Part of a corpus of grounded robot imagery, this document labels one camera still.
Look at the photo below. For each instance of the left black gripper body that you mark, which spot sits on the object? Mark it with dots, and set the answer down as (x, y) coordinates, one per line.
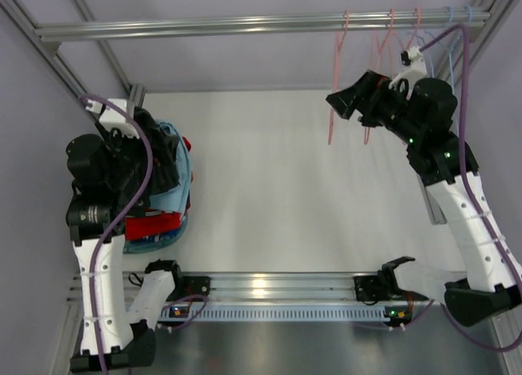
(159, 147)

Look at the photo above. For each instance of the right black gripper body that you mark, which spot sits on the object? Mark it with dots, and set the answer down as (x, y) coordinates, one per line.
(364, 102)

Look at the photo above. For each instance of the black trousers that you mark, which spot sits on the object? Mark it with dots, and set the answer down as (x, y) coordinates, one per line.
(165, 175)

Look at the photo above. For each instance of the pink hanger with trousers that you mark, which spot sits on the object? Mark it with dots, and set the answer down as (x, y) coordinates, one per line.
(338, 48)

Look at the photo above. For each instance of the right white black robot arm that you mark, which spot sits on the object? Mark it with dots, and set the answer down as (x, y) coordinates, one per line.
(421, 116)

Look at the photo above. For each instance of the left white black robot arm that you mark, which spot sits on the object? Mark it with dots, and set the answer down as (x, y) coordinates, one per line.
(115, 335)

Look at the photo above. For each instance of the light blue garment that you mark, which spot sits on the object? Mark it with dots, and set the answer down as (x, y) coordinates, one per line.
(177, 199)

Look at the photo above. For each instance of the red garment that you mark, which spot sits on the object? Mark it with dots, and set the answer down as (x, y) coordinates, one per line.
(155, 221)

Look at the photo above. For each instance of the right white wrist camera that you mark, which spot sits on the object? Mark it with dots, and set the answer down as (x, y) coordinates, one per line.
(413, 68)

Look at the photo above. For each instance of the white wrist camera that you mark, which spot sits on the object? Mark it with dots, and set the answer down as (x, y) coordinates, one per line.
(413, 68)
(111, 119)

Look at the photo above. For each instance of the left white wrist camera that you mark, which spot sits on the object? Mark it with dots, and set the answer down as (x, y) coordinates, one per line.
(111, 119)

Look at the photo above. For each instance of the aluminium hanging rail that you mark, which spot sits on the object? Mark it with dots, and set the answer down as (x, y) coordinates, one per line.
(215, 26)

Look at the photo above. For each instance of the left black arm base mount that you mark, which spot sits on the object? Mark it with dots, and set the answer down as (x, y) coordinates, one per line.
(192, 285)

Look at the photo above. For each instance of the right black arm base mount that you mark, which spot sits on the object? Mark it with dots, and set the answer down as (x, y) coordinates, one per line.
(376, 288)

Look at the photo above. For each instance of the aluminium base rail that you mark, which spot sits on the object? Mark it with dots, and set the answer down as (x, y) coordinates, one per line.
(275, 289)

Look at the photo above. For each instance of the aluminium left frame profile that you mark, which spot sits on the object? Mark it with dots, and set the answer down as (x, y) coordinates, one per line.
(17, 13)

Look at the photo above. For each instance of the grey slotted cable duct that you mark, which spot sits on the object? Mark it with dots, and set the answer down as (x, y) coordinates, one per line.
(293, 313)

